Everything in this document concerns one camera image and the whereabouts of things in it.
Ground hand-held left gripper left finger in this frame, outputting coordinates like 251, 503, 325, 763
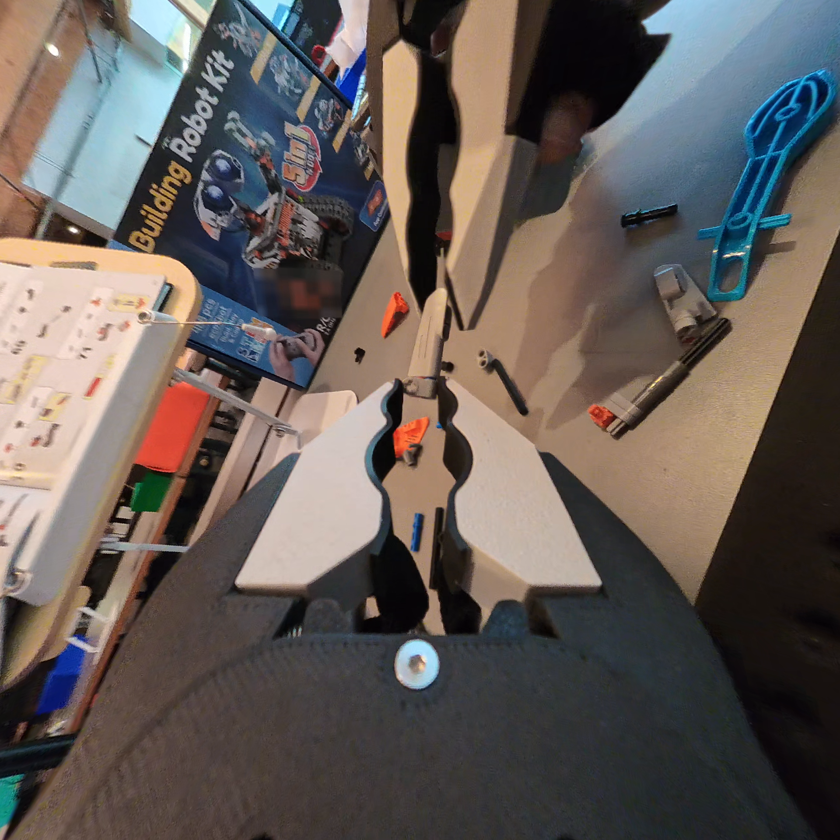
234, 378, 430, 635

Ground green storage bin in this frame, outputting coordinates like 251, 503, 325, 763
129, 471, 174, 514

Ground teal separator tool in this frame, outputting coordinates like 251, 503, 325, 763
697, 69, 837, 303

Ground black long pin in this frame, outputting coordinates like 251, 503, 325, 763
621, 204, 679, 229

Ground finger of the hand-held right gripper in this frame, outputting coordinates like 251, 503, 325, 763
366, 0, 441, 307
445, 0, 583, 332

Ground person's right hand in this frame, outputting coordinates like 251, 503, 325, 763
538, 91, 596, 165

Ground light grey beam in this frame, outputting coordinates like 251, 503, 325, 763
407, 287, 452, 385

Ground robot kit box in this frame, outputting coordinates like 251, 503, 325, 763
113, 0, 392, 389

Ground orange wedge brick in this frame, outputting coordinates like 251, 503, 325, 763
380, 291, 410, 340

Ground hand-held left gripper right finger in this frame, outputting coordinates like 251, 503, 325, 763
428, 378, 604, 635

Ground instruction booklet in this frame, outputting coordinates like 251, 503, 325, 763
0, 261, 166, 488

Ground grey cylinder axle assembly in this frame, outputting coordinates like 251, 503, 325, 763
588, 318, 732, 440

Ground orange flat panel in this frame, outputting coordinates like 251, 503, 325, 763
393, 416, 431, 461

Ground blue small bin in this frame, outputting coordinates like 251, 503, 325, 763
35, 633, 91, 718

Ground orange storage bin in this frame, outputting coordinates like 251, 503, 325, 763
133, 382, 212, 475

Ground white stand base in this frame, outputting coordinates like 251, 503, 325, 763
252, 388, 360, 473

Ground white tipped rod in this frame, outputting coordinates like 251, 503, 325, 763
136, 311, 282, 340

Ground long black axle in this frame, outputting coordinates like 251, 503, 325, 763
492, 361, 530, 417

